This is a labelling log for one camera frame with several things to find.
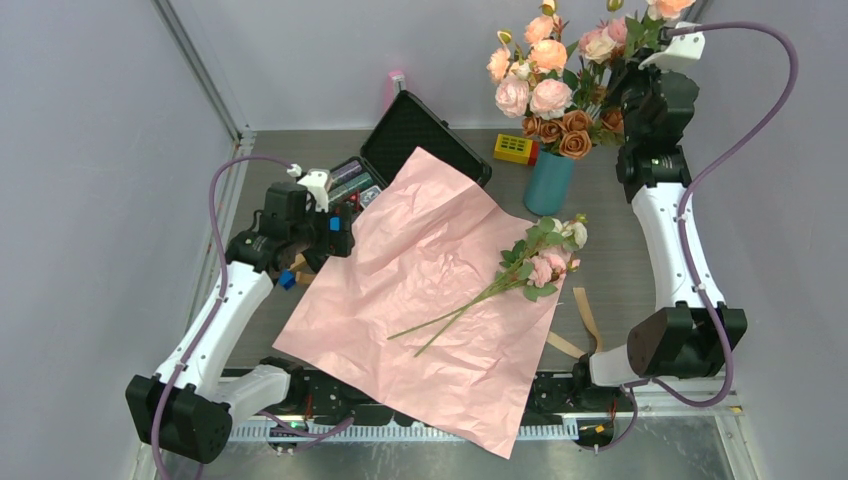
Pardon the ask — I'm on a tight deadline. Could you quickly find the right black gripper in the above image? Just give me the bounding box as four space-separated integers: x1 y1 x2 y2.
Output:
603 47 679 145

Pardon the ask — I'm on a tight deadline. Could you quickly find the peach rose stem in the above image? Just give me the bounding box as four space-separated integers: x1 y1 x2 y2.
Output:
623 0 695 56

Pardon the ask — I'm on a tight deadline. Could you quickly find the pink wrapping paper sheet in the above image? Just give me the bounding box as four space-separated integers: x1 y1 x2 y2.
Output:
274 148 558 458

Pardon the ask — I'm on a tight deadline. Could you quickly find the white rose stem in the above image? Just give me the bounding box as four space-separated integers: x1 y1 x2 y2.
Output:
391 213 588 354

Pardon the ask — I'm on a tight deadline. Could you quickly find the tan ribbon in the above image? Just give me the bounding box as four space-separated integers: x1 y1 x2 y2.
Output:
546 287 604 360

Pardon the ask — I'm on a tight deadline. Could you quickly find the pink rose stem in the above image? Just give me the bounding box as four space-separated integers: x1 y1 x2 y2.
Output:
388 247 581 345

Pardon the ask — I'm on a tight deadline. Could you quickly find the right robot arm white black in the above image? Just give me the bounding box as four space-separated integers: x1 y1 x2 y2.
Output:
570 65 747 411

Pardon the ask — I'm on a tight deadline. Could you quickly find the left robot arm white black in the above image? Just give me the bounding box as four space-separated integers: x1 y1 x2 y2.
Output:
125 178 354 464

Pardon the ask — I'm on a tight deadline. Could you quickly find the pink rose bouquet in vase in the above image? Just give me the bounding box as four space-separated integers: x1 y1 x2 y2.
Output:
486 0 647 162

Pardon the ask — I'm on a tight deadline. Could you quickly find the teal vase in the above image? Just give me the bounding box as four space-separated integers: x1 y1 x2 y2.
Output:
523 151 576 216

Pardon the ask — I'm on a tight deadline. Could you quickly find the wooden arch block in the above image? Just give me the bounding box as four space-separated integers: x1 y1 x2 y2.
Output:
288 254 316 285

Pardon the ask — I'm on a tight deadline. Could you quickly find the black open poker case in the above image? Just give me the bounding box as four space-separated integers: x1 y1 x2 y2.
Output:
329 91 492 210

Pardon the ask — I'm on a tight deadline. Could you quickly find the blue cube block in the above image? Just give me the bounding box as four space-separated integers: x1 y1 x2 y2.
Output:
277 270 297 291

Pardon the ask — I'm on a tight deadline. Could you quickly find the yellow perforated block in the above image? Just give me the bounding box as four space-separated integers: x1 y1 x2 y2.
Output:
493 134 540 166

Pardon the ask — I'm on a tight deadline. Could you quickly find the pink white bottle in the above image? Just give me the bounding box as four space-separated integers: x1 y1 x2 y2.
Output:
387 70 406 103

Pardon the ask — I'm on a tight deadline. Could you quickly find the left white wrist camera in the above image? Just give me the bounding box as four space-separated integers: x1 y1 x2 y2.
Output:
286 164 332 212

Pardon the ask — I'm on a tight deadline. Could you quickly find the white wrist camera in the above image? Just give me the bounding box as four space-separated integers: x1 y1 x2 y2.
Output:
286 164 332 212
638 22 706 72

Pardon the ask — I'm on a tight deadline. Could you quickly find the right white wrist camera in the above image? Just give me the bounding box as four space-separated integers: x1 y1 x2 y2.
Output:
638 22 706 72

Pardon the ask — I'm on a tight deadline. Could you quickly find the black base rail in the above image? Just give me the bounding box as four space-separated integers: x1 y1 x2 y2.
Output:
241 367 639 429

